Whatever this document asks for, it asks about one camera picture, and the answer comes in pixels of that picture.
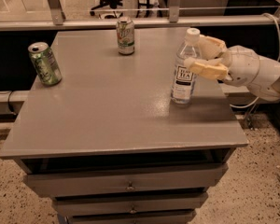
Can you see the white soda can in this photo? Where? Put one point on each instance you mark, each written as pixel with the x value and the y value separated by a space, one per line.
pixel 125 35

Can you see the green soda can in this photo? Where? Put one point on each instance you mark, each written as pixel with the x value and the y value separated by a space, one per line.
pixel 45 64

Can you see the metal railing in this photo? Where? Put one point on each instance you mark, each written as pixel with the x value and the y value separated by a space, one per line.
pixel 23 15

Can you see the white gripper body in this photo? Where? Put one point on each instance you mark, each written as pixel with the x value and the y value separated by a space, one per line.
pixel 243 66

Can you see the grey drawer cabinet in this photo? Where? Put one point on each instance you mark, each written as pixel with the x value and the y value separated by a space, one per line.
pixel 113 112

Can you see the grey drawer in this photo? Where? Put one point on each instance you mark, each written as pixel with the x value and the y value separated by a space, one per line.
pixel 168 217
pixel 126 180
pixel 137 203

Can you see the middle grey drawer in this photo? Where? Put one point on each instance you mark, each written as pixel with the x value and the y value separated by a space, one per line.
pixel 137 203

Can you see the bottom grey drawer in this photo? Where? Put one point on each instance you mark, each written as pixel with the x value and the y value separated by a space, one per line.
pixel 168 217

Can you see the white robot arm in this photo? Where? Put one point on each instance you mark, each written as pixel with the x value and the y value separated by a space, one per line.
pixel 266 84

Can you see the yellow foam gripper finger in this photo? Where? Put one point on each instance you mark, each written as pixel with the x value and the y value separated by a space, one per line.
pixel 210 69
pixel 211 47

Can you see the clear blue plastic bottle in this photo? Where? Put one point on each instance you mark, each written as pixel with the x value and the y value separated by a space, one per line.
pixel 184 80

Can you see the top grey drawer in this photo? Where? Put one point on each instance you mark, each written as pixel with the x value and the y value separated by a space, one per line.
pixel 126 180

